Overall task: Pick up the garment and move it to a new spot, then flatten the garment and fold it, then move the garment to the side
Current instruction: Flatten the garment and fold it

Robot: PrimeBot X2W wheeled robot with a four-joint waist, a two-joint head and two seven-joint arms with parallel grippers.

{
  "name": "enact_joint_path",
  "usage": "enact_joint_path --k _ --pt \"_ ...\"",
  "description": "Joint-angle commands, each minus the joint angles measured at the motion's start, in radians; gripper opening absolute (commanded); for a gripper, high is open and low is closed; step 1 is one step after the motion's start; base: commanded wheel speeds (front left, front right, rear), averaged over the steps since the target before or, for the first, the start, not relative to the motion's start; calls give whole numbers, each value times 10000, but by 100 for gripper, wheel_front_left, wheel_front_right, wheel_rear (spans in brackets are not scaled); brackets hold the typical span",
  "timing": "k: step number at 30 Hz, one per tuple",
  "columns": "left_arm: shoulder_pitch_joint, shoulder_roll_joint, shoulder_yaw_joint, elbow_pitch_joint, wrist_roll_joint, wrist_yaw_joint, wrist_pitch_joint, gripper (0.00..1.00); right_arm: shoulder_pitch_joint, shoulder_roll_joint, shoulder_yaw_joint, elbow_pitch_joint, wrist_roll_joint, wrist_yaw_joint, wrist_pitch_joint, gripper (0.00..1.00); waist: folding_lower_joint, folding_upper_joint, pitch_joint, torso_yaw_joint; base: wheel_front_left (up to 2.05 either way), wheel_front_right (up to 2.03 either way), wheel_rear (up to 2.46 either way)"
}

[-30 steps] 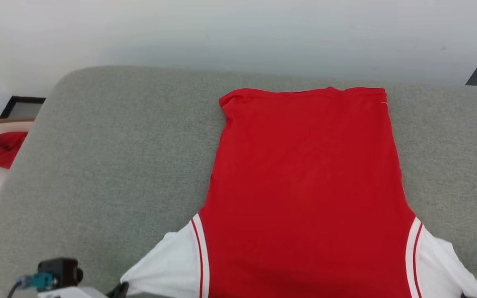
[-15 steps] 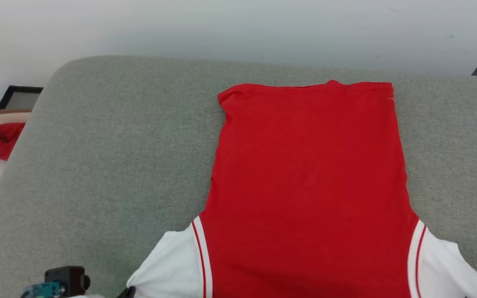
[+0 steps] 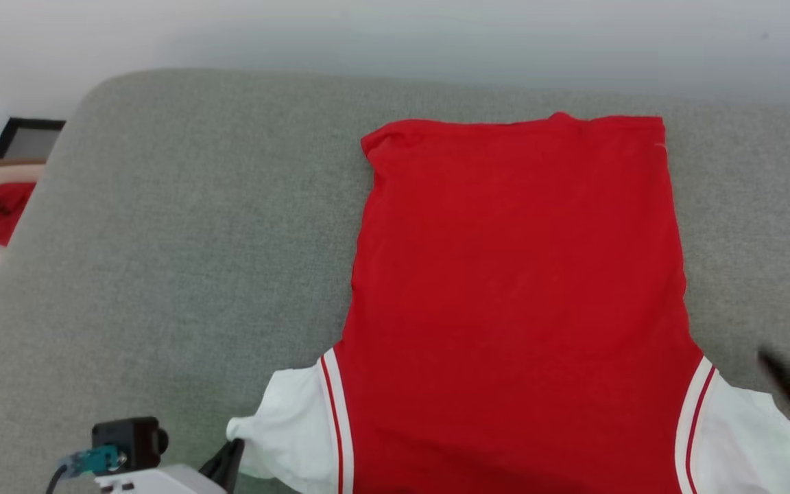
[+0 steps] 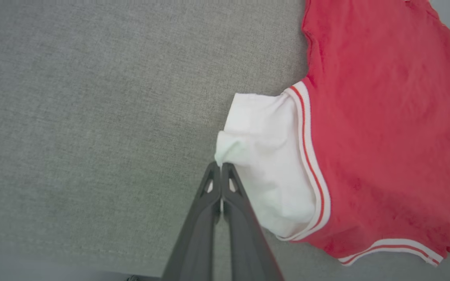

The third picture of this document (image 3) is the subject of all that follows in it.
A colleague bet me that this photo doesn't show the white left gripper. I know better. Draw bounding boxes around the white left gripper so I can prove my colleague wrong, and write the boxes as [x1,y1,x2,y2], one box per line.
[93,439,246,494]

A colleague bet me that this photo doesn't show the red and white t-shirt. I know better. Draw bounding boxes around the red and white t-shirt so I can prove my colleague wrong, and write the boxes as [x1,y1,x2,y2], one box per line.
[226,112,790,494]

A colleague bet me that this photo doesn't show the grey fabric sofa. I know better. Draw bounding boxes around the grey fabric sofa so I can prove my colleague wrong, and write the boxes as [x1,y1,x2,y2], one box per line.
[0,69,790,494]

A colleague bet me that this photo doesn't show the teal cable connector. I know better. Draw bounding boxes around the teal cable connector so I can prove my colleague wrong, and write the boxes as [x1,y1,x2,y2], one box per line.
[59,446,126,478]

